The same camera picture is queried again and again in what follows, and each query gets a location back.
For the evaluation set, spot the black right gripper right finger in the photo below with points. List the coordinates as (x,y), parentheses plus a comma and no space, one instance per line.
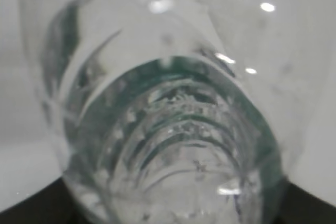
(301,207)

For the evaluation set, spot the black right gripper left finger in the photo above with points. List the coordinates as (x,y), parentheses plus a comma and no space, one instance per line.
(53,204)

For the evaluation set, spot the clear water bottle green label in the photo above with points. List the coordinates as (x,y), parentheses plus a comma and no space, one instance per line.
(178,111)

